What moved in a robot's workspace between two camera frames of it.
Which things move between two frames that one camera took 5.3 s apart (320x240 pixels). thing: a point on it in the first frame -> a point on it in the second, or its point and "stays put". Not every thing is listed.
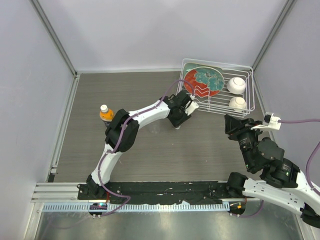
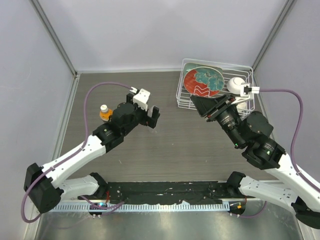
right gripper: [234, 126] -> [210, 106]
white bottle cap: [104, 108] stays put
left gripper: [176, 123] -> [147, 120]
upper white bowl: [236, 85] stays put
